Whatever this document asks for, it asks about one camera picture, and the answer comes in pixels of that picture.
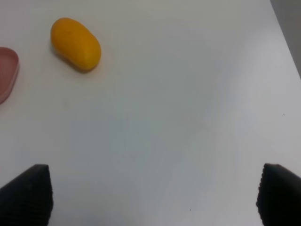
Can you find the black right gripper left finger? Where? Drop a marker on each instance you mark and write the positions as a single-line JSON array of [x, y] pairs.
[[27, 200]]

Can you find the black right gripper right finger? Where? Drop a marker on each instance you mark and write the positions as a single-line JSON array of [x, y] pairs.
[[279, 196]]

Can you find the pink square plate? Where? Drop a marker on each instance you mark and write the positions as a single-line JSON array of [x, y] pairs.
[[9, 69]]

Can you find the yellow mango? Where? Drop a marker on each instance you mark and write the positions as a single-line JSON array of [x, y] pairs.
[[72, 41]]

